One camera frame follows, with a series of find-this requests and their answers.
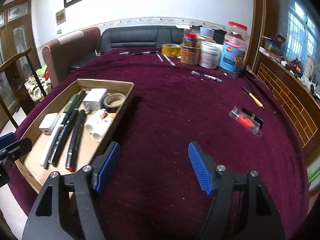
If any white paint marker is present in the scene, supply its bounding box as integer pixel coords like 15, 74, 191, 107
40, 113, 66, 168

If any small white cube charger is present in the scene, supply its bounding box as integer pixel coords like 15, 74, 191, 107
39, 113, 59, 135

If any black marker red tip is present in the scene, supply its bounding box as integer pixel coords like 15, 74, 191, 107
65, 109, 86, 172

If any black twin marker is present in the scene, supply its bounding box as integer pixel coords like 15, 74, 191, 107
48, 108, 79, 167

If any thin black pen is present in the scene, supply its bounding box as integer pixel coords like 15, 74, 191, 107
60, 90, 86, 127

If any red candle clear package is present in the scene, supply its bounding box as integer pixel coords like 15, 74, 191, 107
229, 107, 261, 137

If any white dropper bottle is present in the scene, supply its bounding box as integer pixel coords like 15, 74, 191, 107
84, 108, 107, 134

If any white bottle orange cap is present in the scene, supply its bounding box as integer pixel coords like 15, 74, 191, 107
92, 113, 116, 142

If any large white power adapter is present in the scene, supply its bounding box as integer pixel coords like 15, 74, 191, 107
82, 88, 108, 113

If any black electrical tape roll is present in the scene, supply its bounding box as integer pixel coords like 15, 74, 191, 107
102, 93, 126, 113

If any green lighter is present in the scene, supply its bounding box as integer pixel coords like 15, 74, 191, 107
63, 94, 78, 113

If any brown cardboard tray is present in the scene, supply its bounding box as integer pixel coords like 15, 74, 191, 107
15, 79, 135, 193

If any wooden chair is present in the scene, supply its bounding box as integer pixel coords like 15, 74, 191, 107
1, 47, 47, 115

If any maroon velvet tablecloth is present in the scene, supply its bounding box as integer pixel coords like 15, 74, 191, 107
16, 49, 309, 239

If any yellow black pen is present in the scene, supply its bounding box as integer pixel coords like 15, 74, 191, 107
241, 86, 265, 111

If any maroon armchair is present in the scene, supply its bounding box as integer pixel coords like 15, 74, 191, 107
42, 27, 100, 87

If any wooden side cabinet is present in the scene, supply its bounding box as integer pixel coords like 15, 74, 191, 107
246, 51, 319, 166

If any blue patterned pen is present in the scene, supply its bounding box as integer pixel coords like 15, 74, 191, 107
204, 74, 222, 83

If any small silver battery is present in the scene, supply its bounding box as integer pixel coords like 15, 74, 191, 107
191, 71, 201, 76

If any blue label snack jar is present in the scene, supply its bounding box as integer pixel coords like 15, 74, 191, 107
220, 35, 248, 75

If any white plastic tub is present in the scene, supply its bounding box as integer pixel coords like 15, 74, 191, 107
199, 41, 220, 69

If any white craft knife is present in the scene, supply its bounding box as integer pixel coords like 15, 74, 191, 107
163, 55, 176, 66

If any black leather sofa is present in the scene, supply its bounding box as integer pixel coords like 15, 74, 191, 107
69, 25, 183, 73

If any brown label plastic jar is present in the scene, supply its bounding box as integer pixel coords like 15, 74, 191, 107
180, 44, 201, 66

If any black silver pen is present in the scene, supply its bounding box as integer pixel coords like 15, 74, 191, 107
132, 50, 159, 56

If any yellow packing tape roll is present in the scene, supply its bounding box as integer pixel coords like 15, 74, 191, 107
161, 43, 181, 57

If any red lid clear jar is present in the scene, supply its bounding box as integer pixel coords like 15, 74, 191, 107
227, 21, 248, 41

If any small framed wall plaque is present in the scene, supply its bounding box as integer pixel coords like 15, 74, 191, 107
56, 9, 66, 25

